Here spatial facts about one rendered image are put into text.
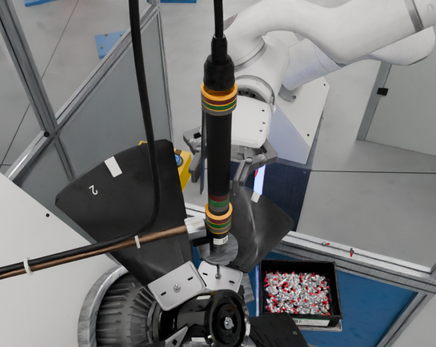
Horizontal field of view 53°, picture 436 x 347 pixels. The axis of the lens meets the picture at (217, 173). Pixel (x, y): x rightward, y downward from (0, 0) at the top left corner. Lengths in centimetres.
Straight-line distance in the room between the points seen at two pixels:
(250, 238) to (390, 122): 200
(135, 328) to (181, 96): 242
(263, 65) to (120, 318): 54
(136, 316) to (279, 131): 74
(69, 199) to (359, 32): 53
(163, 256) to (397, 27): 53
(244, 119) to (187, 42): 303
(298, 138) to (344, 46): 67
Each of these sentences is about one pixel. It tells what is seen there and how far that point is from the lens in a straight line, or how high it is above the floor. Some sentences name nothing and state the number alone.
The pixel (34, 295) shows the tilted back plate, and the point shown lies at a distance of 92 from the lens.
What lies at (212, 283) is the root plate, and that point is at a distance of 90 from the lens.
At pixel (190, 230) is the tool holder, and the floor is 140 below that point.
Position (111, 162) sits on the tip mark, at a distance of 78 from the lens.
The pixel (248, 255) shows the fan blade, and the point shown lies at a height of 118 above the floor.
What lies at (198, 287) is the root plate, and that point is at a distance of 82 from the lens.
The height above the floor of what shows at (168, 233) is 139.
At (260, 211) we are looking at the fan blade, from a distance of 102.
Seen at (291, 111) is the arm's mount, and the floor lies 111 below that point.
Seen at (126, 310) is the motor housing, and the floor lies 118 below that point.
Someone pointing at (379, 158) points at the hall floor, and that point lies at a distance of 289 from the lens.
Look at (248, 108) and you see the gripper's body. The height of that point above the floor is 153.
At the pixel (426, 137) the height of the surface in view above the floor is 13.
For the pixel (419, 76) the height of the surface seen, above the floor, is 54.
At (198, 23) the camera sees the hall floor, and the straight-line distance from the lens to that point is 394.
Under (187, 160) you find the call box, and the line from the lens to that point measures 125.
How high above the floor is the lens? 199
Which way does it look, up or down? 49 degrees down
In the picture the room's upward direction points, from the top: straight up
